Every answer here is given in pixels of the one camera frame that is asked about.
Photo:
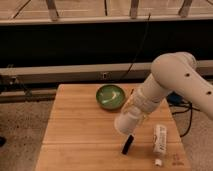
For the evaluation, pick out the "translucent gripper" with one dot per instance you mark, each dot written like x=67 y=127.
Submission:
x=138 y=106

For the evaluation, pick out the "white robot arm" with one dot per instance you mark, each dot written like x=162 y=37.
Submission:
x=169 y=72

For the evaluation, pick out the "green ceramic bowl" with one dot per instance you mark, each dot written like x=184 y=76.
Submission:
x=110 y=97

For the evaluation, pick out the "white toothpaste tube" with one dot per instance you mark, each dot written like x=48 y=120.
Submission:
x=160 y=143

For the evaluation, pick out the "metal rail beam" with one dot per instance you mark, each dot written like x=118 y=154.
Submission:
x=74 y=73

